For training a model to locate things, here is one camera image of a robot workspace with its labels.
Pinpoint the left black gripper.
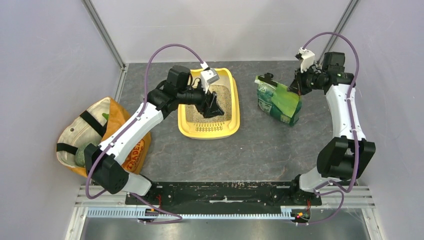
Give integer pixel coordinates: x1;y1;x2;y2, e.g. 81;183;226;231
177;80;224;119

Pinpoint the green litter bag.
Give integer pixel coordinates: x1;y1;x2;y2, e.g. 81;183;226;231
254;75;302;126

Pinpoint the yellow litter box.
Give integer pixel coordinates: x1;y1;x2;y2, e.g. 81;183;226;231
177;68;241;140

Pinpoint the black plastic clip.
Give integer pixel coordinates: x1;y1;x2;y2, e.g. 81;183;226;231
257;72;278;87

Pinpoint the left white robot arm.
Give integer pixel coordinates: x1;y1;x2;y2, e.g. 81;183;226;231
83;65;225;204

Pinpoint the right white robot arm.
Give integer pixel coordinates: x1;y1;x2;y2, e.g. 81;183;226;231
288;48;376;205

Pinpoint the orange tote bag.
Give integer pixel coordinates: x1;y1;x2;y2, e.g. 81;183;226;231
56;96;152;179

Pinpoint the green round melon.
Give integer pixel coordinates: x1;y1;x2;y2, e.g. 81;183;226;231
75;142;97;168

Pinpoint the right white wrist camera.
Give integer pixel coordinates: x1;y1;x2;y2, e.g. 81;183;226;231
295;47;315;73

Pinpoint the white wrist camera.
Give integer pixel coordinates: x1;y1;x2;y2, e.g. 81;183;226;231
295;47;315;73
200;62;220;93

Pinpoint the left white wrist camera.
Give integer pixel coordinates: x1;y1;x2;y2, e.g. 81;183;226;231
200;62;220;93

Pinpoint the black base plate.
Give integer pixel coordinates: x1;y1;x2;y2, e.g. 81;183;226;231
143;181;322;215

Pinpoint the slotted cable duct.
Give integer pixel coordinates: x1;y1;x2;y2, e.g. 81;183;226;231
86;207;296;220

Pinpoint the aluminium frame rail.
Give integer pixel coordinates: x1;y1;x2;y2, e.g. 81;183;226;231
74;185;377;209

